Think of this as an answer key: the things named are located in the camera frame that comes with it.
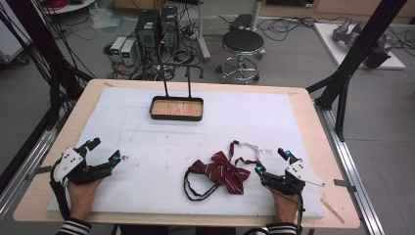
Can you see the wooden table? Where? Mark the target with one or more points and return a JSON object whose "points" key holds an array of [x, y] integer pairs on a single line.
{"points": [[329, 156]]}

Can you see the person's right hand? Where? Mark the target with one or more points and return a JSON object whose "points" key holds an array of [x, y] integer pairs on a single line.
{"points": [[286, 207]]}

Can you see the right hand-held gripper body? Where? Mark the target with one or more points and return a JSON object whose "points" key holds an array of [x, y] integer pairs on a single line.
{"points": [[301, 173]]}

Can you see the thin wooden stick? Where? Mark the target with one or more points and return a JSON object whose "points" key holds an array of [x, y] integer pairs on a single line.
{"points": [[332, 211]]}

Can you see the round white table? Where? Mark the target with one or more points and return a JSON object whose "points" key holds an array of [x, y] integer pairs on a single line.
{"points": [[70, 6]]}

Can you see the white power supply unit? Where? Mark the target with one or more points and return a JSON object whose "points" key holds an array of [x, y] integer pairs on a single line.
{"points": [[129, 52], [117, 45]]}

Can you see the black round stool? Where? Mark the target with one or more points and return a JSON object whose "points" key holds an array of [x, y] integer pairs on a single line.
{"points": [[243, 40]]}

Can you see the aluminium rail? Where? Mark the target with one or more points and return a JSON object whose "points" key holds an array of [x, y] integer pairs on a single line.
{"points": [[355, 182], [23, 169]]}

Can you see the metal bracket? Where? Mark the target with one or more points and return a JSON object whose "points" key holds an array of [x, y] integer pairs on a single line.
{"points": [[344, 184], [39, 171]]}

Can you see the flat black box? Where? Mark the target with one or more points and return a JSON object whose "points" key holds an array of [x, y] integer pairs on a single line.
{"points": [[241, 21]]}

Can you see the white table leg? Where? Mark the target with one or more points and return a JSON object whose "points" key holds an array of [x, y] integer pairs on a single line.
{"points": [[203, 36]]}

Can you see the white floor board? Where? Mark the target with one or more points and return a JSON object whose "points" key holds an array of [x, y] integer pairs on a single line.
{"points": [[329, 42]]}

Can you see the white foam mat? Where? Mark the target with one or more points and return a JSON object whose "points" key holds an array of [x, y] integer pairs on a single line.
{"points": [[147, 156]]}

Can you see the black rack with wooden tray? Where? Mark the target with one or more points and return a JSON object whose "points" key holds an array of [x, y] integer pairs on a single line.
{"points": [[176, 108]]}

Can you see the black computer tower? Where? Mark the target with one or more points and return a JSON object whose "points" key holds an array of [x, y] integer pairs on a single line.
{"points": [[147, 29], [169, 27]]}

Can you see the clear plastic bag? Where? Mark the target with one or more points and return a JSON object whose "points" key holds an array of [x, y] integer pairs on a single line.
{"points": [[106, 18]]}

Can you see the red striped bow tie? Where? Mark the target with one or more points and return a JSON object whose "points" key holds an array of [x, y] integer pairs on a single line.
{"points": [[225, 173]]}

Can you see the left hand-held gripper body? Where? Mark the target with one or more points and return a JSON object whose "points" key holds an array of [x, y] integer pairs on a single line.
{"points": [[70, 160]]}

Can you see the person's left hand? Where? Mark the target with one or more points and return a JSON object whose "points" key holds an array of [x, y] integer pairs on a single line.
{"points": [[81, 199]]}

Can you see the grey case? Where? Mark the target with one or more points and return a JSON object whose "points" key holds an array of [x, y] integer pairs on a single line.
{"points": [[11, 45]]}

